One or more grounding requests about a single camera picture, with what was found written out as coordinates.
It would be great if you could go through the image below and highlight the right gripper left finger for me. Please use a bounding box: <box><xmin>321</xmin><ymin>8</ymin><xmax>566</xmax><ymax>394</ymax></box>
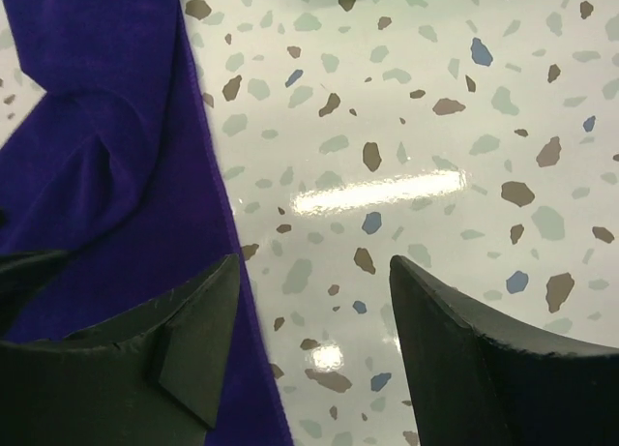
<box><xmin>1</xmin><ymin>254</ymin><xmax>240</xmax><ymax>445</ymax></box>

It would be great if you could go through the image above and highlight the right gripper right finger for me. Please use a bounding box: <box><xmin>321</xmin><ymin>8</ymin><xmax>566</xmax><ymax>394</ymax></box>
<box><xmin>389</xmin><ymin>255</ymin><xmax>618</xmax><ymax>446</ymax></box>

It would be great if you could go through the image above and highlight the purple towel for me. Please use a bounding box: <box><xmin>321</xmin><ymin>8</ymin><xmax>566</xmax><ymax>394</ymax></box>
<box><xmin>1</xmin><ymin>0</ymin><xmax>292</xmax><ymax>445</ymax></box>

